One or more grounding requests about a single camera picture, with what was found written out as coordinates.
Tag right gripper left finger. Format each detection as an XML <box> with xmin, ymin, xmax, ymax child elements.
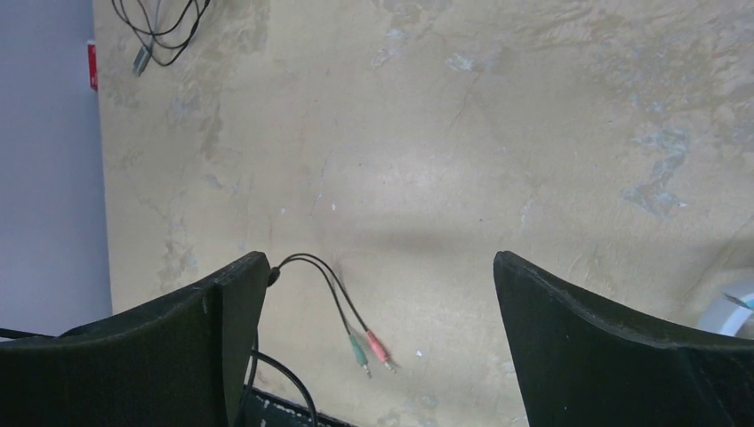
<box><xmin>1</xmin><ymin>252</ymin><xmax>270</xmax><ymax>426</ymax></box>

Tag black over-ear headphones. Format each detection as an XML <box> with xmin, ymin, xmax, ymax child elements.
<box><xmin>110</xmin><ymin>0</ymin><xmax>213</xmax><ymax>77</ymax></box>

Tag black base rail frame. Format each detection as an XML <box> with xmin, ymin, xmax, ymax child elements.
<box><xmin>235</xmin><ymin>385</ymin><xmax>355</xmax><ymax>427</ymax></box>

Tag teal cat-ear headphones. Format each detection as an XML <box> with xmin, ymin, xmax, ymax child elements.
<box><xmin>696</xmin><ymin>279</ymin><xmax>753</xmax><ymax>336</ymax></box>

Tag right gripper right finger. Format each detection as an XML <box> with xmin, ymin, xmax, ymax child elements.
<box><xmin>493</xmin><ymin>251</ymin><xmax>753</xmax><ymax>426</ymax></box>

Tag red tag on wall edge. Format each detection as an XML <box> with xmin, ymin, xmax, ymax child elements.
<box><xmin>86</xmin><ymin>40</ymin><xmax>99</xmax><ymax>92</ymax></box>

